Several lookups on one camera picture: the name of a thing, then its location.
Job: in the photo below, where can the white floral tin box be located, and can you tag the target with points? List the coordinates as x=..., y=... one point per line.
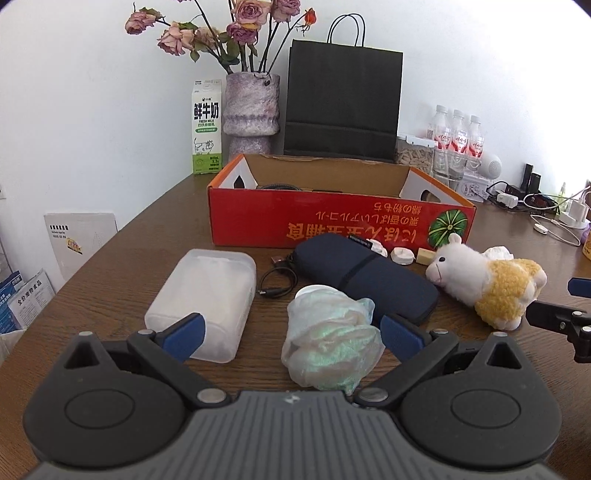
x=475, y=188

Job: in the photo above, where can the black power adapter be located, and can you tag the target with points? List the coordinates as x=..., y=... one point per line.
x=513, y=189

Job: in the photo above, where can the black paper bag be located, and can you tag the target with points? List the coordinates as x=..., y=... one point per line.
x=341, y=92

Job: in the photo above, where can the white booklet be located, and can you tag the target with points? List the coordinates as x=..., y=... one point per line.
x=81, y=249

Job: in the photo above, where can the white power adapter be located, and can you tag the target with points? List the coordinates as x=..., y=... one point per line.
x=508, y=201

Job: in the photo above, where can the white green milk carton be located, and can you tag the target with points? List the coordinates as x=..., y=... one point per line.
x=207, y=129

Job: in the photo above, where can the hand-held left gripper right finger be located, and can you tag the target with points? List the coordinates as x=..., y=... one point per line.
x=401, y=337

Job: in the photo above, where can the purple mottled vase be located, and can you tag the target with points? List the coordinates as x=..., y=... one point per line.
x=251, y=110

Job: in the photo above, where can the navy fabric pouch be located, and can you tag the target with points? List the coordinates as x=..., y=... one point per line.
x=369, y=277

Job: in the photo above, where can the white plastic bag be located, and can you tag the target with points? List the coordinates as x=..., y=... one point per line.
x=11, y=346

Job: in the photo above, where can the black cosmetic bottle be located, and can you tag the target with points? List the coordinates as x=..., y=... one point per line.
x=536, y=181
x=528, y=175

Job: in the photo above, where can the clear bottle red label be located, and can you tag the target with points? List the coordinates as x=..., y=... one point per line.
x=475, y=138
x=441, y=129
x=458, y=134

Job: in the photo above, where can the red cardboard box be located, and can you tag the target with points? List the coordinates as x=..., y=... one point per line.
x=323, y=221

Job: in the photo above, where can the white round speaker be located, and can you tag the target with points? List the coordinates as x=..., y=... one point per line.
x=491, y=166

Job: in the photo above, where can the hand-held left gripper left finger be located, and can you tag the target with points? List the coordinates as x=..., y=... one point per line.
x=184, y=334

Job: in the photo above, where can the pale yellow rectangular block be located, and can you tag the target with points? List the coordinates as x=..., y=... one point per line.
x=425, y=256

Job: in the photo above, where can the translucent plastic box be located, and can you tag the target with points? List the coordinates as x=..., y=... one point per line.
x=203, y=295

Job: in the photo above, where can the small white round cap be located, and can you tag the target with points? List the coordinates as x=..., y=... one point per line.
x=378, y=248
x=401, y=256

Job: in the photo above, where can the clear grain jar white lid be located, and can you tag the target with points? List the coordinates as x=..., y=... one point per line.
x=413, y=154

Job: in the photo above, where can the blue printed leaflet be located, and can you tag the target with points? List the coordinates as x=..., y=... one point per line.
x=25, y=302

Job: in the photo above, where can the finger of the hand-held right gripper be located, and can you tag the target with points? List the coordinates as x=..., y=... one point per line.
x=581, y=286
x=568, y=327

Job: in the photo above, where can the white wall charger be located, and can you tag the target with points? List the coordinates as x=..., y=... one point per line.
x=577, y=213

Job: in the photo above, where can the white yellow plush sheep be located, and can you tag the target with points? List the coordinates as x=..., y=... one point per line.
x=498, y=288

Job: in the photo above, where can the small green spray bottle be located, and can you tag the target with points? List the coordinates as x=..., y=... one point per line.
x=562, y=194

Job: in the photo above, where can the bouquet of dried pink roses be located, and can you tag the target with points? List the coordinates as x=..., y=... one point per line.
x=240, y=32

